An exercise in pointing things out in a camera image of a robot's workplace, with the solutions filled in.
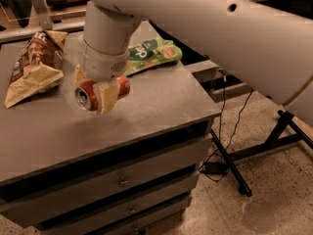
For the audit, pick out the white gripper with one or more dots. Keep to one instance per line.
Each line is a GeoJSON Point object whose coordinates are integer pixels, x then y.
{"type": "Point", "coordinates": [99, 65]}

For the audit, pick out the red coke can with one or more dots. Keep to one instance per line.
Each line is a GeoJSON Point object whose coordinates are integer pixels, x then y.
{"type": "Point", "coordinates": [86, 98]}

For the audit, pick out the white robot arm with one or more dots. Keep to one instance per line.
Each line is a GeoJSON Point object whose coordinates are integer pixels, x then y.
{"type": "Point", "coordinates": [270, 50]}

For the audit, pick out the brown yellow chip bag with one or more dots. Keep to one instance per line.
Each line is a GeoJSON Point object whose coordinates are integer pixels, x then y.
{"type": "Point", "coordinates": [38, 67]}

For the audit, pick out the green chip bag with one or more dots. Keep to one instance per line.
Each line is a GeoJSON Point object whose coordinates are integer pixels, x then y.
{"type": "Point", "coordinates": [151, 53]}

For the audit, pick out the grey metal railing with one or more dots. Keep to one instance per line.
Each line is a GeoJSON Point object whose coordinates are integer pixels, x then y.
{"type": "Point", "coordinates": [20, 19]}

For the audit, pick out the grey drawer cabinet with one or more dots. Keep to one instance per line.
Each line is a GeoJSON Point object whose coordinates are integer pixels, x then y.
{"type": "Point", "coordinates": [66, 171]}

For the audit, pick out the black power adapter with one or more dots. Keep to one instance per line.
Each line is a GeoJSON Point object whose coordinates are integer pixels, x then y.
{"type": "Point", "coordinates": [215, 168]}

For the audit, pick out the black metal table leg frame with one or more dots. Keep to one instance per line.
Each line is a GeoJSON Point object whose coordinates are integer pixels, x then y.
{"type": "Point", "coordinates": [284, 133]}

